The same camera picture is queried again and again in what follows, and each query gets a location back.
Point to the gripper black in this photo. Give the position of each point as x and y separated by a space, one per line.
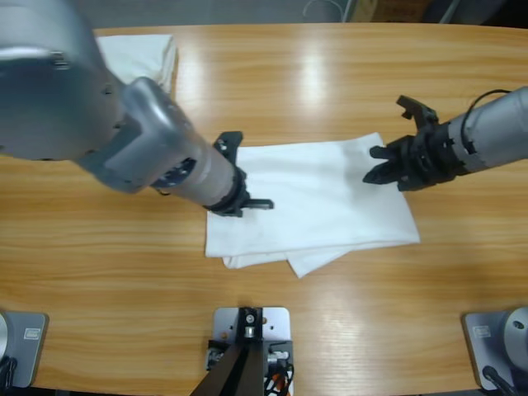
429 156
233 200

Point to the white t-shirt with black print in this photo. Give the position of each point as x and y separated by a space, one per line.
313 198

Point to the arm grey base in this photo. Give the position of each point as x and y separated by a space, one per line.
29 350
495 342

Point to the black clamp with silver connectors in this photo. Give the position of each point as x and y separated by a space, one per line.
280 354

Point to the brown cardboard box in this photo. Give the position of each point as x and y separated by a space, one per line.
392 10

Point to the folded white t-shirt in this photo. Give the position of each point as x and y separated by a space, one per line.
136 53

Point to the dark chair with grey legs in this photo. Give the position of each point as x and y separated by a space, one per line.
511 14

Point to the wrist camera black bracket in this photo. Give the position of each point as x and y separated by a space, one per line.
416 108
229 142

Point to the white mount block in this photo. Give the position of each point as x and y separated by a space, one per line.
276 326

